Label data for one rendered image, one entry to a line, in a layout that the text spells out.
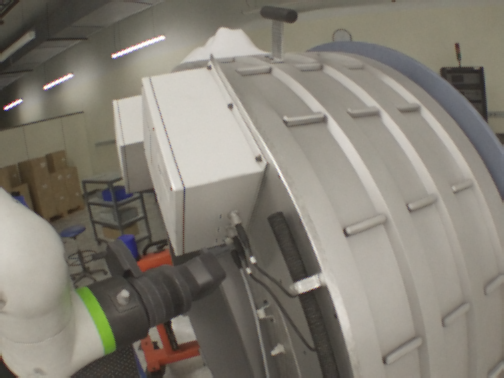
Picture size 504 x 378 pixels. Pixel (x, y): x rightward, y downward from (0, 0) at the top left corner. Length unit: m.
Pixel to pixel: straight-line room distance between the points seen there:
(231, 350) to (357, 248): 1.06
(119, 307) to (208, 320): 1.05
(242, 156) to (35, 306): 0.33
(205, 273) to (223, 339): 0.97
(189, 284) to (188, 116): 0.23
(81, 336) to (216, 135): 0.32
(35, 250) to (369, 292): 0.37
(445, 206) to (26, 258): 0.53
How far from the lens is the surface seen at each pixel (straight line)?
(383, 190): 0.50
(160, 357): 2.46
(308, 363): 0.56
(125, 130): 1.08
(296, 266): 0.43
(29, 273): 0.31
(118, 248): 0.50
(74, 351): 0.42
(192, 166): 0.48
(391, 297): 0.48
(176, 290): 0.48
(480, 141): 0.74
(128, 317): 0.44
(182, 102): 0.57
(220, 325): 1.47
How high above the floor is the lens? 1.74
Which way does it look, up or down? 14 degrees down
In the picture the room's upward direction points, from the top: 8 degrees counter-clockwise
